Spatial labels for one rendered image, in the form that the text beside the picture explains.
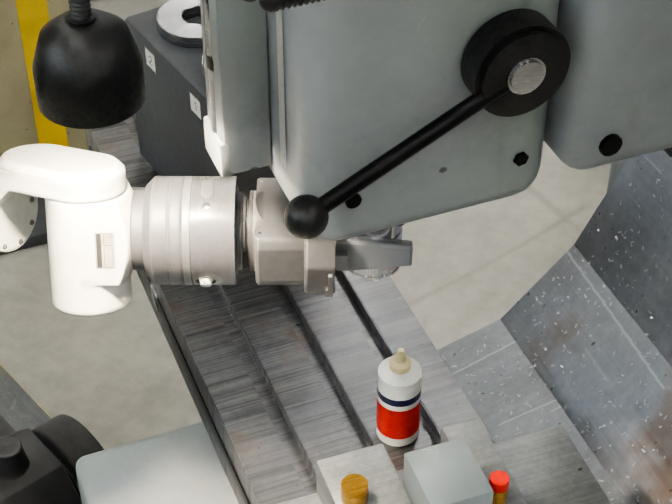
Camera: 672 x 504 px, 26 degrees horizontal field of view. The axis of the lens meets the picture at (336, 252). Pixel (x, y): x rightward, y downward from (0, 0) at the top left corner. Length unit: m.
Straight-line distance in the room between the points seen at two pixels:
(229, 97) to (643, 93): 0.29
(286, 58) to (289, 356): 0.53
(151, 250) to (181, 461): 0.38
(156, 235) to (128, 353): 1.71
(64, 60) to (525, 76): 0.30
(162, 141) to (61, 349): 1.29
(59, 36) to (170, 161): 0.70
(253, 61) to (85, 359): 1.88
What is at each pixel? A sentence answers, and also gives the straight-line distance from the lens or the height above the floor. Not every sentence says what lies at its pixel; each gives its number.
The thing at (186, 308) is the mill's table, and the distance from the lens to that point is 1.51.
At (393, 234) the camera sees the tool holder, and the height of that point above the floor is 1.25.
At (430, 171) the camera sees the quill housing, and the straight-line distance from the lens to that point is 1.02.
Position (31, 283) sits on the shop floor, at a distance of 3.03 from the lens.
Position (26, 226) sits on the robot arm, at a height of 1.20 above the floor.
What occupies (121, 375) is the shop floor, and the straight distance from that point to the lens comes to 2.81.
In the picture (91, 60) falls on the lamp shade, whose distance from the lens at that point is 0.94.
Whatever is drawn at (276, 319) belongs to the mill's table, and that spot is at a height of 0.97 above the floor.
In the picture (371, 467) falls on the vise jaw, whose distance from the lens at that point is 1.21.
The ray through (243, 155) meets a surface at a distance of 1.06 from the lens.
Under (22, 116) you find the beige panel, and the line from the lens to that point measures 3.12.
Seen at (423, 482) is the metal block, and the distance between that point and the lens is 1.16.
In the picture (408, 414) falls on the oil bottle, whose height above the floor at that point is 1.01.
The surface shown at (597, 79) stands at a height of 1.43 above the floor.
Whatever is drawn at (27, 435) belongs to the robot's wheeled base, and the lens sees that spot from 1.90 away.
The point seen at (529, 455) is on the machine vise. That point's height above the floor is 1.04.
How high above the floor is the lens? 2.00
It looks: 41 degrees down
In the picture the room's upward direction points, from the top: straight up
